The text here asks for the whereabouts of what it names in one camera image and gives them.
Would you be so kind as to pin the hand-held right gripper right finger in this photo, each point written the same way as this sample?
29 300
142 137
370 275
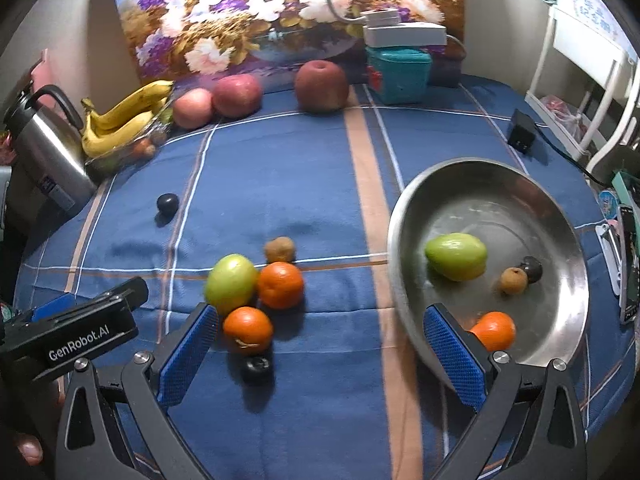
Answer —
452 355

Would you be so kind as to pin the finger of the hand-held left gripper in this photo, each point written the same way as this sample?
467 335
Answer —
50 308
125 292

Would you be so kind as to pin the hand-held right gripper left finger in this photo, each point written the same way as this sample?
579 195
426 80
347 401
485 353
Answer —
187 355

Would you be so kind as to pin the orange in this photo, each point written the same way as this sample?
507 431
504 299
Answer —
280 285
492 330
247 330

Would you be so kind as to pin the dark plum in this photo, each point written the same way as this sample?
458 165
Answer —
257 369
167 204
533 269

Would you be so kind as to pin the large green fruit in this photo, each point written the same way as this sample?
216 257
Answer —
231 282

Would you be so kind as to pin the brown round fruit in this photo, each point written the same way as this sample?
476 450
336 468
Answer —
513 280
280 249

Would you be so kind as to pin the small green fruit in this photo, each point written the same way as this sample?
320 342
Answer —
456 256

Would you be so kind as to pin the large steel bowl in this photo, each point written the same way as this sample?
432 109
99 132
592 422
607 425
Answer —
500 210

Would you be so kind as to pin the person's left hand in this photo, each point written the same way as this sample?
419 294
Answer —
29 449

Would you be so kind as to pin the small orange fruit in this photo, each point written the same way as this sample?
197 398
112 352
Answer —
142 147

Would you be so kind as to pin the steel kettle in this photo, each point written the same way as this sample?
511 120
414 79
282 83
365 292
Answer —
45 155

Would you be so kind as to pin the clear plastic fruit container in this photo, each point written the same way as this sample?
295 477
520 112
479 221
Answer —
159 130

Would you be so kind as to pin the yellow banana bunch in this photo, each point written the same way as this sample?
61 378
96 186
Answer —
125 110

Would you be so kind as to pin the white phone stand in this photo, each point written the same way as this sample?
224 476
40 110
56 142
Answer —
612 247

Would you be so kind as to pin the pale pink apple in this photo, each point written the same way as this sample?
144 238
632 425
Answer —
192 107

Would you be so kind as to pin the smartphone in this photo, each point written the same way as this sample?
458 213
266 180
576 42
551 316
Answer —
629 260

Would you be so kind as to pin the blue plaid tablecloth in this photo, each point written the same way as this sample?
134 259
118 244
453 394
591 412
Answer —
300 185

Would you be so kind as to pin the small blue white packet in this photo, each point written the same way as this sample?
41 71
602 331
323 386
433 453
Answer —
607 202

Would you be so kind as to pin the black power adapter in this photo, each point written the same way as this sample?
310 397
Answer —
520 132

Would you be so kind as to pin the teal carton box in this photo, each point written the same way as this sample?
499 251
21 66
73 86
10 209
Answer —
627 185

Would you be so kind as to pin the plastic bag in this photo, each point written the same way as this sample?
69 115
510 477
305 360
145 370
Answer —
562 110

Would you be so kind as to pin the teal plastic box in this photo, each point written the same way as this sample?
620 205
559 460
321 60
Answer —
400 77

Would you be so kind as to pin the dark red apple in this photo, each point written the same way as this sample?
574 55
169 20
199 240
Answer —
321 85

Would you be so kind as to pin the dark bowl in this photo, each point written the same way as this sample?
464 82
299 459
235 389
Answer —
447 67

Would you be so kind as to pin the flower painting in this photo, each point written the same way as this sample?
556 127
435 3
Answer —
225 20

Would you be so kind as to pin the white rack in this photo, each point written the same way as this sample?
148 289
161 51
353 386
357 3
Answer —
542 55

